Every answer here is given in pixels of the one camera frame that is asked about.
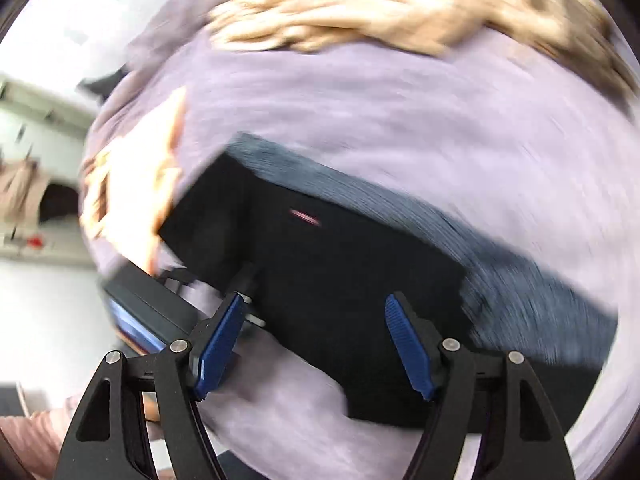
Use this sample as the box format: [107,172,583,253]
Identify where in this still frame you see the blue patterned cloth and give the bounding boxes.
[227,131,621,368]

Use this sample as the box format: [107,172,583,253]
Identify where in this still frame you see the black pants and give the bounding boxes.
[157,152,473,430]

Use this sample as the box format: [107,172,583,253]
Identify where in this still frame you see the beige striped fleece robe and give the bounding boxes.
[207,0,638,111]

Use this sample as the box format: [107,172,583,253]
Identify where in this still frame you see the peach orange garment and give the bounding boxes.
[79,85,190,281]

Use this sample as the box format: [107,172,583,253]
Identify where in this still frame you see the beige cloth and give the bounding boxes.
[0,157,57,223]

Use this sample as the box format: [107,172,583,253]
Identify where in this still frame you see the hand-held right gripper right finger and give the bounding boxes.
[384,291,577,480]

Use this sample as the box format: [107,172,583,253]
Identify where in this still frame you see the purple plush blanket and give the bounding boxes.
[77,0,640,480]

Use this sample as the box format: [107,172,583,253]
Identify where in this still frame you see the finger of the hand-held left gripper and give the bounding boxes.
[232,261,268,330]

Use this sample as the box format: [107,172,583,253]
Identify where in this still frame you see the person's left forearm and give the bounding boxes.
[0,394,81,480]

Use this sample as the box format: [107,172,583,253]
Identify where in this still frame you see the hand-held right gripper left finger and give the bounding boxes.
[54,291,247,480]

